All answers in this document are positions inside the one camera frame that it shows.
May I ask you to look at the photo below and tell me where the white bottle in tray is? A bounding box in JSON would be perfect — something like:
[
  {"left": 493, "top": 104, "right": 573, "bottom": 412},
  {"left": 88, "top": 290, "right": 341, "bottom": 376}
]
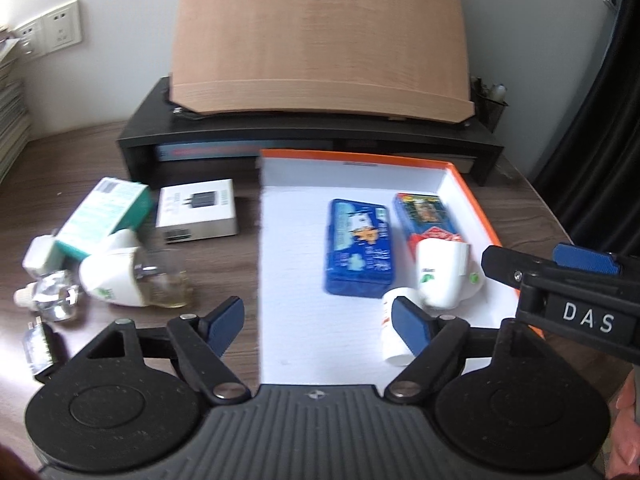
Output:
[{"left": 378, "top": 287, "right": 425, "bottom": 367}]

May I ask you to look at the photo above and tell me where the white double wall socket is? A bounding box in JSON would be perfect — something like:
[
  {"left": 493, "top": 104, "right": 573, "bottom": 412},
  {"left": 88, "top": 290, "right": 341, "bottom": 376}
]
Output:
[{"left": 12, "top": 0, "right": 82, "bottom": 61}]

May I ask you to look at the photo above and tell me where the clear liquid refill bottle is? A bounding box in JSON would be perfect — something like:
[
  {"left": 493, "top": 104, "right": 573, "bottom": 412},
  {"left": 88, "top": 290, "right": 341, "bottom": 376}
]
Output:
[{"left": 13, "top": 270, "right": 81, "bottom": 323}]

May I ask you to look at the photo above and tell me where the white mosquito repellent heater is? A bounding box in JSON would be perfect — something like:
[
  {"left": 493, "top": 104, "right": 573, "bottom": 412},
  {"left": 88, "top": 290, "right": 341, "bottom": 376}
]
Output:
[{"left": 416, "top": 238, "right": 485, "bottom": 310}]

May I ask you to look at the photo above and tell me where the wooden reading stand board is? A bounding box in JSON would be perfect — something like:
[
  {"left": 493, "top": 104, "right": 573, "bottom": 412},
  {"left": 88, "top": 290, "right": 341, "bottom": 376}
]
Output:
[{"left": 169, "top": 0, "right": 474, "bottom": 124}]

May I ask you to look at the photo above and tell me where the white usb wall charger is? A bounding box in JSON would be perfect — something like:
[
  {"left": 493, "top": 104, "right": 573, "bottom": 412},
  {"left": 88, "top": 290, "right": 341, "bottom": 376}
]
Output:
[{"left": 22, "top": 234, "right": 64, "bottom": 278}]

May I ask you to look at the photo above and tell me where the white charger retail box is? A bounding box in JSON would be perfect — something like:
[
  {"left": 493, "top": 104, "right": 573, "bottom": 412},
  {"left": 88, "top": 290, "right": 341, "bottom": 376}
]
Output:
[{"left": 155, "top": 179, "right": 239, "bottom": 244}]

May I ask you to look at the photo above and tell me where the white orange-edged box tray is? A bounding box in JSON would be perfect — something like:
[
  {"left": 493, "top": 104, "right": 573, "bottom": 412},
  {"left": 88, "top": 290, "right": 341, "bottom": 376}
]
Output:
[{"left": 258, "top": 150, "right": 498, "bottom": 387}]

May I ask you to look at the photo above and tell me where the black ugreen charger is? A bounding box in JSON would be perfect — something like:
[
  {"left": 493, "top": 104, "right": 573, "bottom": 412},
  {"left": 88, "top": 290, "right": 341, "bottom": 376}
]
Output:
[{"left": 23, "top": 316, "right": 63, "bottom": 382}]

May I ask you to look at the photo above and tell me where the blue tin case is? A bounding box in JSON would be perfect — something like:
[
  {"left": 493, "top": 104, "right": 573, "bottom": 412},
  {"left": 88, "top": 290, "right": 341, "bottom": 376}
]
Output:
[{"left": 324, "top": 198, "right": 395, "bottom": 298}]

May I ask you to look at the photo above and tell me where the right hand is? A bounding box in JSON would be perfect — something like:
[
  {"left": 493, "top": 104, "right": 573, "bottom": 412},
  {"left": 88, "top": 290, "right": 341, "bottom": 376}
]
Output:
[{"left": 605, "top": 370, "right": 640, "bottom": 479}]

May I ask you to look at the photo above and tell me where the teal white carton box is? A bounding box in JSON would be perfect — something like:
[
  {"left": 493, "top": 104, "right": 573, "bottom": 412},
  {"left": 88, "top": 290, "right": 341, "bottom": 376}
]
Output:
[{"left": 54, "top": 177, "right": 153, "bottom": 261}]

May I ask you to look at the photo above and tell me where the red playing card box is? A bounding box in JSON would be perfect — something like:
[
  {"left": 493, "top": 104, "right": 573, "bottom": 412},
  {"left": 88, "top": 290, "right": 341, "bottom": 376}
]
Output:
[{"left": 393, "top": 193, "right": 463, "bottom": 258}]

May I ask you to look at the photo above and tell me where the stack of books and papers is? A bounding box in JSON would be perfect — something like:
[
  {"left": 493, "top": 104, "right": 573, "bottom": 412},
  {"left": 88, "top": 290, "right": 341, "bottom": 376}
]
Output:
[{"left": 0, "top": 28, "right": 32, "bottom": 181}]

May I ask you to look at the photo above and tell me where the black mesh pen holder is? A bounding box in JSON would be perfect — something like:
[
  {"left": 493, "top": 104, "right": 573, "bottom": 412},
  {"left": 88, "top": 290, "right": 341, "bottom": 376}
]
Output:
[{"left": 470, "top": 76, "right": 509, "bottom": 132}]

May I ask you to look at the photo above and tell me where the black monitor riser shelf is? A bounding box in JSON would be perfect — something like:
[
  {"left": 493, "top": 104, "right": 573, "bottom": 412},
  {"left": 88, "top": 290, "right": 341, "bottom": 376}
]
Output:
[{"left": 117, "top": 77, "right": 503, "bottom": 185}]

